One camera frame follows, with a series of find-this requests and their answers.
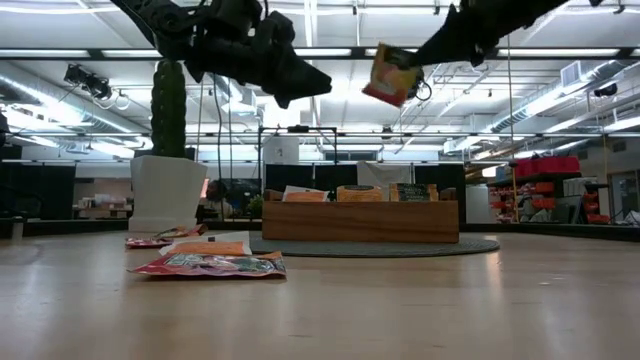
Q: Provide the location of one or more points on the small green plant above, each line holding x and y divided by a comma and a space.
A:
255, 206

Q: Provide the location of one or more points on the wooden tea organizer box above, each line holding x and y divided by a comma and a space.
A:
360, 222

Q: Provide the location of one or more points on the white cloth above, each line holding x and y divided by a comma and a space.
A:
382, 172

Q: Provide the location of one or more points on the black framed LED light bar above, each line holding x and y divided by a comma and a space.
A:
357, 52

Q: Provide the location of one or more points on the white panel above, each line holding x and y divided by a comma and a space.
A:
281, 150

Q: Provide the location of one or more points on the black background rig frame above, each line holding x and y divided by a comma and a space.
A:
297, 129

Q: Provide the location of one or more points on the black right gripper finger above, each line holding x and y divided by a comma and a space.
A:
440, 58
445, 40

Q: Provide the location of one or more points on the grey round woven placemat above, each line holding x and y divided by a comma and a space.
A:
375, 248

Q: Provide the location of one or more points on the white plant pot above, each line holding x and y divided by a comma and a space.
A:
167, 195

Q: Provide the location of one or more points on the green cactus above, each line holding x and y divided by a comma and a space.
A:
169, 115

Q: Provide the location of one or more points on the black aluminium table frame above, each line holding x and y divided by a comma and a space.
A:
550, 231

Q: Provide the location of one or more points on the black partition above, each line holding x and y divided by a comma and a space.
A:
37, 192

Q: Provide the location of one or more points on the small white post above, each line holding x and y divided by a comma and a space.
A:
17, 230

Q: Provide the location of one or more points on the person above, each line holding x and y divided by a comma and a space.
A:
217, 197

